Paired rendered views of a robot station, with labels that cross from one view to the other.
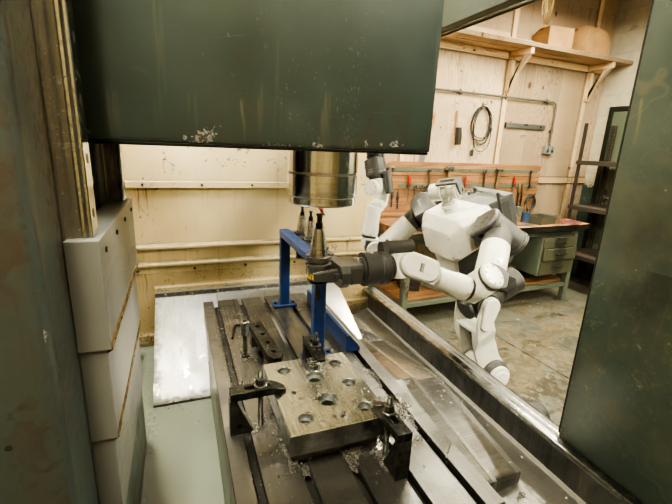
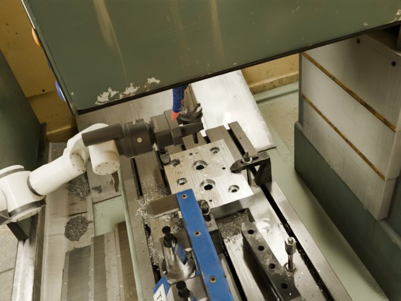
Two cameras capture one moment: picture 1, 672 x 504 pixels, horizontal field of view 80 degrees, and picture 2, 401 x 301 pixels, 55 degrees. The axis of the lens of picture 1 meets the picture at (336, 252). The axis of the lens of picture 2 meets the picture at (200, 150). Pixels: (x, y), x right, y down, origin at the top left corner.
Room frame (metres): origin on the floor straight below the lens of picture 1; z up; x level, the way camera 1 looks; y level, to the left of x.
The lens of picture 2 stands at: (1.74, 0.24, 1.83)
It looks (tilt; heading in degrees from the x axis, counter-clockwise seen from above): 39 degrees down; 193
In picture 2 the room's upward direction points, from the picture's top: 12 degrees counter-clockwise
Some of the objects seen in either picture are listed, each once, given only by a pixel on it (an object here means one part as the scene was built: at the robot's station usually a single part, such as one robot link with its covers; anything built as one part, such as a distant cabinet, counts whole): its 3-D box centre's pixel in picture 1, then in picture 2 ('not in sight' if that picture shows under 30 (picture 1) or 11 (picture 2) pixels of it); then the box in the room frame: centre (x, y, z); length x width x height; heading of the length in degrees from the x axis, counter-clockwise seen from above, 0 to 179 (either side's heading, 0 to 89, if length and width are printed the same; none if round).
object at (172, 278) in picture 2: not in sight; (179, 267); (1.34, 0.06, 1.21); 0.06 x 0.06 x 0.03
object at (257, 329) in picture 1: (265, 347); (267, 264); (1.15, 0.21, 0.93); 0.26 x 0.05 x 0.06; 27
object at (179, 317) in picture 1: (267, 340); not in sight; (1.55, 0.27, 0.75); 0.89 x 0.70 x 0.26; 112
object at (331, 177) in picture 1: (322, 177); not in sight; (0.94, 0.04, 1.49); 0.16 x 0.16 x 0.12
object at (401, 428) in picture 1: (389, 428); (164, 156); (0.75, -0.13, 0.97); 0.13 x 0.03 x 0.15; 22
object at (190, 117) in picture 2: (318, 260); (190, 111); (0.94, 0.04, 1.29); 0.06 x 0.06 x 0.03
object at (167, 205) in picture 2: not in sight; (162, 206); (1.19, 0.00, 1.21); 0.07 x 0.05 x 0.01; 112
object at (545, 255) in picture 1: (479, 236); not in sight; (4.01, -1.45, 0.71); 2.21 x 0.95 x 1.43; 114
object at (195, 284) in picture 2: not in sight; (186, 293); (1.39, 0.08, 1.21); 0.07 x 0.05 x 0.01; 112
